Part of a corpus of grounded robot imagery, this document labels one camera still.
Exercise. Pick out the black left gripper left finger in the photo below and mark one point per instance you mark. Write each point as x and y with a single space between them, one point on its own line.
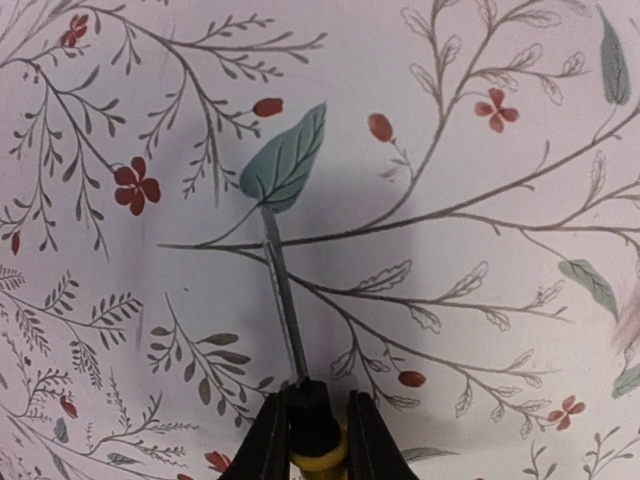
264 452

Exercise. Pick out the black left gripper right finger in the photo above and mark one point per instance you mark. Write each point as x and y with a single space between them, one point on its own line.
372 451

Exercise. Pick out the yellow handled screwdriver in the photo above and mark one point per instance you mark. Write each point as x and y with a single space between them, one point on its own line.
317 444

